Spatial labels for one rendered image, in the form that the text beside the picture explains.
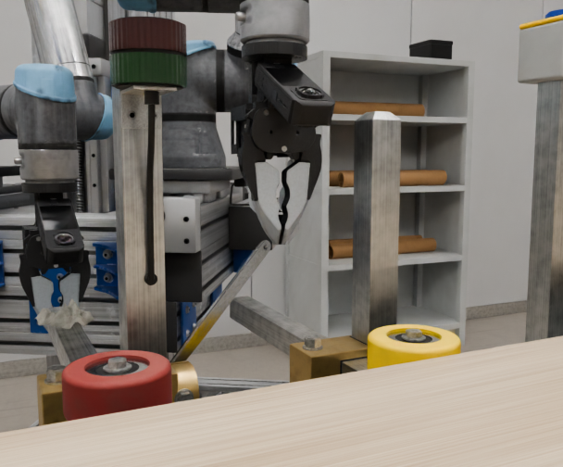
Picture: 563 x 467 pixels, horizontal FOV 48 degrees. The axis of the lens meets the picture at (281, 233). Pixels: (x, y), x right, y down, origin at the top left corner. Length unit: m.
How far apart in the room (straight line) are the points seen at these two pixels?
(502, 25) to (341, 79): 1.20
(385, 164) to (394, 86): 3.17
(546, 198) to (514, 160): 3.57
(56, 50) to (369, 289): 0.64
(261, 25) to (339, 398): 0.40
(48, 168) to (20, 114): 0.08
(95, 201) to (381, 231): 0.80
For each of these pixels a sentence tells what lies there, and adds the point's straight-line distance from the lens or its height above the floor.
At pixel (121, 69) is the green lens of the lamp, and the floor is 1.13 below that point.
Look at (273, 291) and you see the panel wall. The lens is 3.55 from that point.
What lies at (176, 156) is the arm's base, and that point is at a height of 1.06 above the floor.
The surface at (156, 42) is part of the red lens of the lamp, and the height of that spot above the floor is 1.15.
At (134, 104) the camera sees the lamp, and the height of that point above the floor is 1.11.
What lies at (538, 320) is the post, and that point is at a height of 0.86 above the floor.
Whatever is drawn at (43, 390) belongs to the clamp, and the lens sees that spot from 0.58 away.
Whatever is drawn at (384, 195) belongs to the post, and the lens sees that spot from 0.66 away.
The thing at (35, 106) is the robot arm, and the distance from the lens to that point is 0.88.
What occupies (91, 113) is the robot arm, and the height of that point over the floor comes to 1.13.
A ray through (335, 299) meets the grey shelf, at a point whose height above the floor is 0.22.
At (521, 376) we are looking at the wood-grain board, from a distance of 0.52.
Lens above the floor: 1.07
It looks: 7 degrees down
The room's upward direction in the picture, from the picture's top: straight up
